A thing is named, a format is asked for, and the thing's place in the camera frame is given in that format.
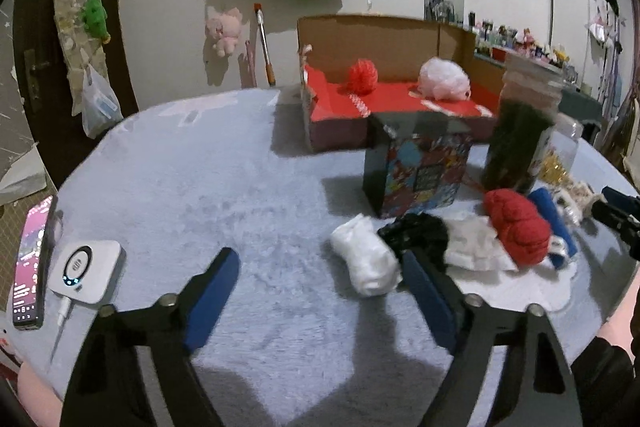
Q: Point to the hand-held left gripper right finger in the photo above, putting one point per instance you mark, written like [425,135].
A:
[430,302]

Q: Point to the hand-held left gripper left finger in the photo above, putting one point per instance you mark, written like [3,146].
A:
[212,302]

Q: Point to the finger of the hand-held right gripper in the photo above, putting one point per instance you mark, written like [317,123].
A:
[617,219]
[622,198]

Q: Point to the beige scrunchie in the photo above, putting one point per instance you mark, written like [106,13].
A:
[572,202]

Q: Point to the blue cloth roll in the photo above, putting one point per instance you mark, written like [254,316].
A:
[547,209]

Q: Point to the white cloth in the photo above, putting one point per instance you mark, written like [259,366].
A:
[472,243]

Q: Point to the black scrunchie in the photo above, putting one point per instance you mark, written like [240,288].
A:
[415,229]

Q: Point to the red yarn ball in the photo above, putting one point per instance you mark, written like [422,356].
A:
[520,227]

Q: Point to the cardboard box with red lining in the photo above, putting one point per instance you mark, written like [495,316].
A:
[400,101]

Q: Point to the person's right forearm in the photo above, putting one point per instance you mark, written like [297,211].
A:
[607,372]

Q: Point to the bag of gold candies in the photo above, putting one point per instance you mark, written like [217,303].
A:
[556,167]

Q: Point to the table with dark cloth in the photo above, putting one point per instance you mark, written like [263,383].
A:
[582,102]

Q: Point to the clear jar with dark contents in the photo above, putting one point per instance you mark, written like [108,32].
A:
[520,137]

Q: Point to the white charger device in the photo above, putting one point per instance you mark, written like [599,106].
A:
[85,272]

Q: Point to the colourful printed small box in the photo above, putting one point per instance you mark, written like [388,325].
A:
[420,167]

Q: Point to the smartphone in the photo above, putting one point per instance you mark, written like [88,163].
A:
[32,262]

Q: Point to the group of bottles and jars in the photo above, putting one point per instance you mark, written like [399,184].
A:
[520,41]

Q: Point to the white bath pouf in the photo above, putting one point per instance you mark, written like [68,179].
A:
[445,79]

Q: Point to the dotted white ribbon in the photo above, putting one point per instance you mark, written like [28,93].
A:
[357,101]

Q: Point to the clear plastic bag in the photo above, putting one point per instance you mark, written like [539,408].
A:
[100,104]

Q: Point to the white foam board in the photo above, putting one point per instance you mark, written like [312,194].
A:
[20,169]

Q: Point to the red mesh ball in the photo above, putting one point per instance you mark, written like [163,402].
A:
[362,77]

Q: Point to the pink pig plush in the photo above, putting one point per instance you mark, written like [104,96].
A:
[224,29]

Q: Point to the hanging door organizer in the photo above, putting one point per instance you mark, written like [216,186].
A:
[70,37]

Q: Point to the green plush toy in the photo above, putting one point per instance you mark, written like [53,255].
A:
[95,17]

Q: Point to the dark wooden door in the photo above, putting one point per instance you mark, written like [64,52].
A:
[30,22]

